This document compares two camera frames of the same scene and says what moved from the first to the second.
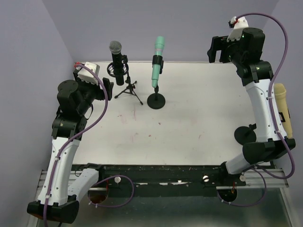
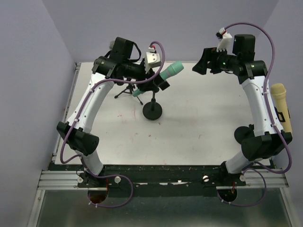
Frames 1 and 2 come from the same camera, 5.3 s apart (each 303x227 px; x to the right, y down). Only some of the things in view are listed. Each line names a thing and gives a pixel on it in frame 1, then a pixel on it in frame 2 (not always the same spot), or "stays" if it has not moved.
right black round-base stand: x=243 y=134 stays
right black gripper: x=217 y=43 to x=209 y=54
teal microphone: x=159 y=43 to x=178 y=66
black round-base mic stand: x=156 y=100 to x=152 y=110
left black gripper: x=100 y=95 to x=150 y=85
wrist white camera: x=85 y=75 to x=152 y=59
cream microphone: x=280 y=92 stays
